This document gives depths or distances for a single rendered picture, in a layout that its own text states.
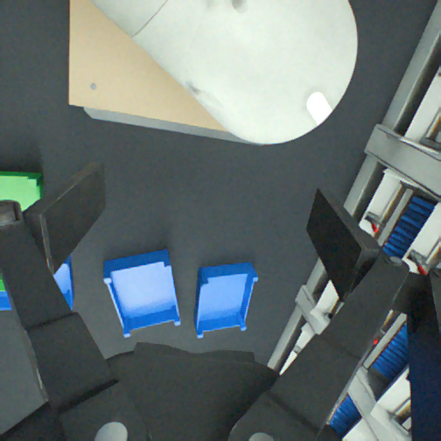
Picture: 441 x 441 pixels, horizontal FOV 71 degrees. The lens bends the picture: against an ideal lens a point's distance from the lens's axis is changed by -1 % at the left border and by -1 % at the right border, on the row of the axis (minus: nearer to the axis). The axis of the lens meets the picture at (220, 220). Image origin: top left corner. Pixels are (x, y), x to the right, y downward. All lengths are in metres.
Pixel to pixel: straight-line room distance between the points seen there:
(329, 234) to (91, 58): 0.39
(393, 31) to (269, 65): 0.83
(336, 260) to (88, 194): 0.13
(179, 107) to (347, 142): 0.69
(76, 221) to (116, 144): 0.69
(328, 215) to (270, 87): 0.11
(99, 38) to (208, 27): 0.26
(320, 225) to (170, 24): 0.16
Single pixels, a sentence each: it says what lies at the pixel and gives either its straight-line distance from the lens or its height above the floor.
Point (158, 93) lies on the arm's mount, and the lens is 0.49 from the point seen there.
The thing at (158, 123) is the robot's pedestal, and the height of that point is 0.28.
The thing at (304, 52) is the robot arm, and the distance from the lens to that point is 0.25.
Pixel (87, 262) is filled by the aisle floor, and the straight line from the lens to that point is 1.07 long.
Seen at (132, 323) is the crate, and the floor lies 0.03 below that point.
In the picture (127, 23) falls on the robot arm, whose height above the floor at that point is 0.54.
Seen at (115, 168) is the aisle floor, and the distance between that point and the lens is 0.88.
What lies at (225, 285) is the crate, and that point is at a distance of 1.23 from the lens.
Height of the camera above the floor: 0.79
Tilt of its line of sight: 51 degrees down
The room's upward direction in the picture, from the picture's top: 155 degrees clockwise
